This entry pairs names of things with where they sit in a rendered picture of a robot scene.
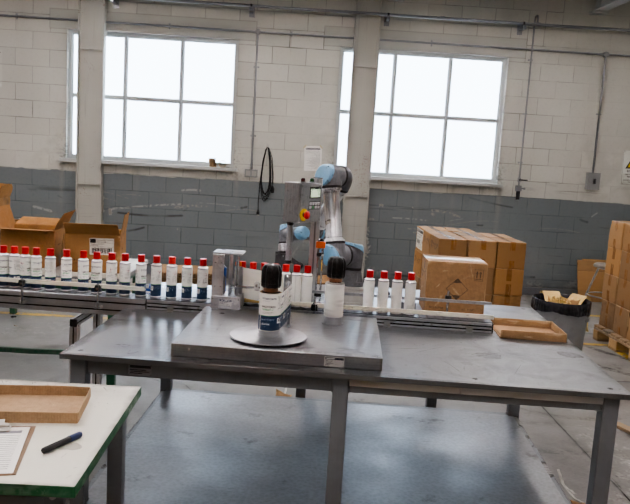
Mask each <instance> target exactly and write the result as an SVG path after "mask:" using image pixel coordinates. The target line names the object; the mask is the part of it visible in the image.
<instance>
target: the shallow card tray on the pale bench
mask: <svg viewBox="0 0 630 504"><path fill-rule="evenodd" d="M90 397H91V388H90V387H78V386H57V385H0V419H5V423H74V424H77V423H78V422H79V420H80V418H81V416H82V414H83V412H84V410H85V409H86V407H87V405H88V402H89V400H90Z"/></svg>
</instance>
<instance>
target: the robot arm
mask: <svg viewBox="0 0 630 504"><path fill-rule="evenodd" d="M315 177H321V178H323V186H322V193H323V199H324V204H323V205H322V207H321V215H320V217H321V219H320V235H319V239H320V238H322V239H323V238H324V236H325V232H326V239H325V240H324V241H325V242H326V246H325V248H324V257H323V263H324V264H325V265H326V266H327V263H328V259H329V257H331V256H340V257H343V258H345V261H346V270H345V277H344V278H342V282H344V283H345V286H347V287H363V278H362V273H361V270H362V261H363V253H364V247H363V245H361V244H356V243H350V242H345V240H344V239H343V238H342V227H341V211H340V201H341V200H342V198H343V196H344V194H347V193H348V191H349V189H350V188H351V185H352V181H353V176H352V172H351V171H350V169H349V168H348V167H346V166H343V165H333V164H322V165H321V166H319V167H318V169H317V170H316V173H315ZM310 228H311V227H306V226H299V227H293V241H297V240H310ZM324 229H325V230H324ZM286 243H287V224H282V225H280V230H279V245H278V251H279V252H275V254H276V255H275V263H278V264H279V265H280V266H281V268H282V269H283V264H287V263H285V255H286ZM283 255H284V257H282V256H283ZM291 263H292V264H293V265H300V266H301V267H300V269H301V270H302V269H303V267H304V265H303V264H302V263H301V262H298V261H297V260H295V259H294V258H292V262H291Z"/></svg>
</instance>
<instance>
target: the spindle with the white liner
mask: <svg viewBox="0 0 630 504"><path fill-rule="evenodd" d="M345 270H346V261H345V258H343V257H340V256H331V257H329V259H328V263H327V277H328V278H329V281H327V282H326V285H325V300H324V315H323V316H324V321H323V324H326V325H330V326H339V325H342V324H343V322H342V318H343V303H344V287H345V283H344V282H342V278H344V277H345Z"/></svg>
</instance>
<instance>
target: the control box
mask: <svg viewBox="0 0 630 504"><path fill-rule="evenodd" d="M310 187H321V191H322V184H321V183H309V182H306V183H300V182H285V191H284V210H283V221H285V222H292V223H308V222H318V221H320V209H313V210H309V202H310V201H320V207H321V196H320V198H310ZM306 211H309V212H310V217H309V219H305V218H304V217H303V213H305V212H306Z"/></svg>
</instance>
